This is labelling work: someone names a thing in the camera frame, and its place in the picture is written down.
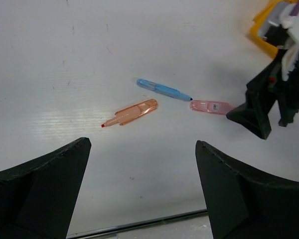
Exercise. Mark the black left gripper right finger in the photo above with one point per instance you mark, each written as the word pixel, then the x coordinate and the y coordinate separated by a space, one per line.
pixel 244 202

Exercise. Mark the yellow compartment bin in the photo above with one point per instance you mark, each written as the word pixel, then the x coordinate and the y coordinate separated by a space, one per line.
pixel 260 27

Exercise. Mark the pink highlighter pen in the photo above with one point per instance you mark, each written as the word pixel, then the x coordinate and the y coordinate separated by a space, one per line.
pixel 211 107

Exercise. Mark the blue highlighter pen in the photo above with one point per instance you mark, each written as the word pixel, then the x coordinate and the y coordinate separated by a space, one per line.
pixel 163 90

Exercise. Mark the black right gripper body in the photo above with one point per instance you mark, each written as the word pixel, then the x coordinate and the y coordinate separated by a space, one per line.
pixel 287 92

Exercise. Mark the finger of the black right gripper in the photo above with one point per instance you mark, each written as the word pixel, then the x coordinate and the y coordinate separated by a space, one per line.
pixel 253 113

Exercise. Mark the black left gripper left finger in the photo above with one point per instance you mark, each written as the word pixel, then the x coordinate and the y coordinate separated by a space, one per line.
pixel 38 197

